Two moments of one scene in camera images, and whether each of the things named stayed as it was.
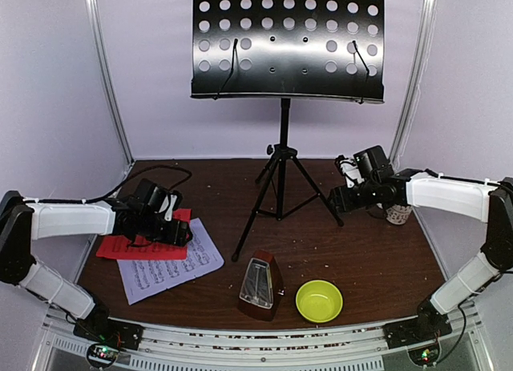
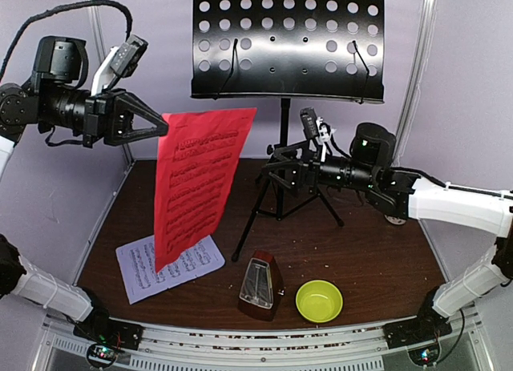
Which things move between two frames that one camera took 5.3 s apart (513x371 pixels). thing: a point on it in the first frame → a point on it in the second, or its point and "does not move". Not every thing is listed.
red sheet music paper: [118, 247] → [199, 163]
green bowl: [319, 300] does not move
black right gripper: [342, 202] → [307, 172]
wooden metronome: [262, 288] does not move
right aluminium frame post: [425, 33] does not move
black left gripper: [176, 234] → [109, 114]
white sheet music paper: [143, 279] does not move
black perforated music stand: [284, 42] does not move
